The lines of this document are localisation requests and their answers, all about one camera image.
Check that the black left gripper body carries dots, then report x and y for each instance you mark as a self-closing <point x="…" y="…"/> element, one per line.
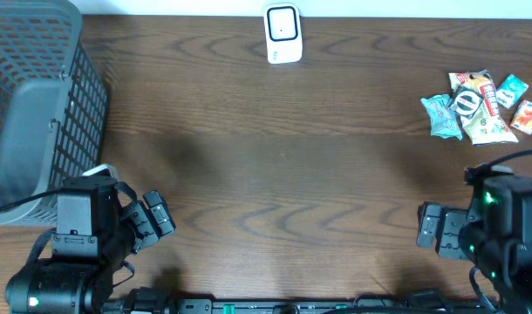
<point x="138" y="222"/>

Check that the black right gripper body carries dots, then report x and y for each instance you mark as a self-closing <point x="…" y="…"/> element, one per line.
<point x="456" y="218"/>

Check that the light green wipes pack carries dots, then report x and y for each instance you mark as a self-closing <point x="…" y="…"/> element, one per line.
<point x="443" y="121"/>

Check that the white blue snack bag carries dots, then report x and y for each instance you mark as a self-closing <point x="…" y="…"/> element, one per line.
<point x="487" y="125"/>

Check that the orange tissue pack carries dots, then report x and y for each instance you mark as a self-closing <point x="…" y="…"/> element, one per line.
<point x="522" y="120"/>

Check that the green tissue pack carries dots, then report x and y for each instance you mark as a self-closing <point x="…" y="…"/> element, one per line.
<point x="510" y="91"/>

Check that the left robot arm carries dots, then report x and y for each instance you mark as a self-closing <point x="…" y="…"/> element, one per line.
<point x="101" y="221"/>

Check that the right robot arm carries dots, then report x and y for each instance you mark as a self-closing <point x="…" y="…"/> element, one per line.
<point x="494" y="233"/>

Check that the white barcode scanner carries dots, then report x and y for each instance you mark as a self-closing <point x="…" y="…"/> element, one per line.
<point x="283" y="33"/>

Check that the grey plastic shopping basket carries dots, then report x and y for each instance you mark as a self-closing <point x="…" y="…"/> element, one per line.
<point x="53" y="108"/>

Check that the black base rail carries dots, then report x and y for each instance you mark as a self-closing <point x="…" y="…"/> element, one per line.
<point x="206" y="306"/>

